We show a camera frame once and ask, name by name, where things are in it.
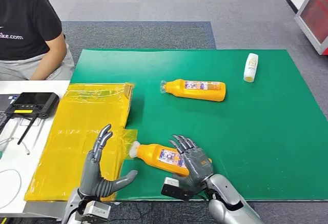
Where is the green table mat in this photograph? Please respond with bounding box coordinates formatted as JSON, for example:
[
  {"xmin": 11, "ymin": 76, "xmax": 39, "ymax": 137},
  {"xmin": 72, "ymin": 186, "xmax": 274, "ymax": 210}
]
[{"xmin": 70, "ymin": 48, "xmax": 328, "ymax": 201}]

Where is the thin grey cable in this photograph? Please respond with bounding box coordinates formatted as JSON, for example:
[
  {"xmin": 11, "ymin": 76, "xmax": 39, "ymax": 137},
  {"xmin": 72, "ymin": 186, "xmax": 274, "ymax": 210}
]
[{"xmin": 0, "ymin": 136, "xmax": 30, "ymax": 155}]

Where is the yellow film wrapped cardboard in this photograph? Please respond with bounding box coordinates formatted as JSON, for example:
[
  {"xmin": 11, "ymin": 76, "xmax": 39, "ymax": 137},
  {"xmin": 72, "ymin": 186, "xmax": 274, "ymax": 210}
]
[{"xmin": 24, "ymin": 82, "xmax": 139, "ymax": 203}]

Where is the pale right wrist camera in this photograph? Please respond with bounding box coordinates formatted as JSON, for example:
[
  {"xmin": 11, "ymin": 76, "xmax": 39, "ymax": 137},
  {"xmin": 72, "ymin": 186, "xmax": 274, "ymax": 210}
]
[{"xmin": 161, "ymin": 177, "xmax": 190, "ymax": 202}]

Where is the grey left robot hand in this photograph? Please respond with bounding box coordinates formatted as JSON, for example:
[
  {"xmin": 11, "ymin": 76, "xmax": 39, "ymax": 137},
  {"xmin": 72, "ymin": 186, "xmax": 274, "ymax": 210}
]
[{"xmin": 78, "ymin": 124, "xmax": 138, "ymax": 198}]

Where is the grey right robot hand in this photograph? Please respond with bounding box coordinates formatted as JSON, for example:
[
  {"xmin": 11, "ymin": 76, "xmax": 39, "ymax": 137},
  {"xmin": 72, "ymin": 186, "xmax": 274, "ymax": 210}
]
[{"xmin": 168, "ymin": 134, "xmax": 214, "ymax": 195}]

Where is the small white bottle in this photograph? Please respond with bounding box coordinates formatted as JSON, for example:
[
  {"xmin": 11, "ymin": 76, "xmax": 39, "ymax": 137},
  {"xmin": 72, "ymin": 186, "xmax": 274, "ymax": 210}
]
[{"xmin": 243, "ymin": 53, "xmax": 259, "ymax": 83}]

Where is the orange bottle clear cap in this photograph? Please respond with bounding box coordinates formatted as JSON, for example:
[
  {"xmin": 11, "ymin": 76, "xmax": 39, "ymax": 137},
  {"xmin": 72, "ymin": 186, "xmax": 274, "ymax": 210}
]
[{"xmin": 160, "ymin": 78, "xmax": 227, "ymax": 103}]

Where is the white cable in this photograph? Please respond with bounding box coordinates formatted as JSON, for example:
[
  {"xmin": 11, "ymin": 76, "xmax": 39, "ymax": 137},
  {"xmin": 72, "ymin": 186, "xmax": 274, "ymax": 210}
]
[{"xmin": 0, "ymin": 169, "xmax": 23, "ymax": 210}]

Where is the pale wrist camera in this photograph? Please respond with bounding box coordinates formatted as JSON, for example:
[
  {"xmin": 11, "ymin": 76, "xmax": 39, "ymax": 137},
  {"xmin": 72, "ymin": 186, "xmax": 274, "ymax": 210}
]
[
  {"xmin": 81, "ymin": 200, "xmax": 112, "ymax": 224},
  {"xmin": 161, "ymin": 177, "xmax": 190, "ymax": 202}
]

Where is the black remote controller with antennas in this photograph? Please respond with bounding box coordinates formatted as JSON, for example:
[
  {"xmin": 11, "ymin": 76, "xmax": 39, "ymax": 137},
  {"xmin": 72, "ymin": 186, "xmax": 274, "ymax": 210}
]
[{"xmin": 0, "ymin": 92, "xmax": 60, "ymax": 146}]

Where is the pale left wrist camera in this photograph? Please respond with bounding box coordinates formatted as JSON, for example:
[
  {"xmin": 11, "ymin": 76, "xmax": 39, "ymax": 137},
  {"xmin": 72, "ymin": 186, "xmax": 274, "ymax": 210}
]
[{"xmin": 81, "ymin": 200, "xmax": 112, "ymax": 224}]

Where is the orange bottle white cap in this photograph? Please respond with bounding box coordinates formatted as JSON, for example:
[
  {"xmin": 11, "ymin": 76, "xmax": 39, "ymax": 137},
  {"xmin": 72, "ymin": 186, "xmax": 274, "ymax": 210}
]
[{"xmin": 129, "ymin": 140, "xmax": 213, "ymax": 177}]

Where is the person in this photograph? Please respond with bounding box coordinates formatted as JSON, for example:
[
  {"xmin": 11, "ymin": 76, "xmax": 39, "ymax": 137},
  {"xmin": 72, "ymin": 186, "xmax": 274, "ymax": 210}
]
[{"xmin": 0, "ymin": 0, "xmax": 75, "ymax": 81}]

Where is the red cabinet white frame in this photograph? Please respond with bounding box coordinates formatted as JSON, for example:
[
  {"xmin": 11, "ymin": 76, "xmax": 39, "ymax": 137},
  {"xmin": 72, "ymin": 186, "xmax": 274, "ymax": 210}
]
[{"xmin": 294, "ymin": 0, "xmax": 328, "ymax": 56}]

